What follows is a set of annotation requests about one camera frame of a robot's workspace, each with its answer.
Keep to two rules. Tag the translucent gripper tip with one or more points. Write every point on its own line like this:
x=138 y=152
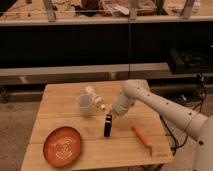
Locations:
x=110 y=112

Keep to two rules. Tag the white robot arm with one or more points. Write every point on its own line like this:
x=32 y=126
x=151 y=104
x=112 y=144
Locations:
x=195 y=124

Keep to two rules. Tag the black upright eraser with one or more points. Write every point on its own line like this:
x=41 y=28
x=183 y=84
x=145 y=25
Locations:
x=108 y=125

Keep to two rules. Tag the white plastic bottle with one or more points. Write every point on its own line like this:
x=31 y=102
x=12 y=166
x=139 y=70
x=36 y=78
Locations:
x=97 y=99

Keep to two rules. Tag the orange round plate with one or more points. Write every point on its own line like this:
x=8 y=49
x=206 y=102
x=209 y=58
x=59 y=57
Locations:
x=62 y=146

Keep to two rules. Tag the black box on shelf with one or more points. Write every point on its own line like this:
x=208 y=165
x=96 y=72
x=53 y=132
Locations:
x=190 y=61

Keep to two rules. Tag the orange handled fork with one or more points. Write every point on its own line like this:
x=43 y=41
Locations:
x=143 y=138

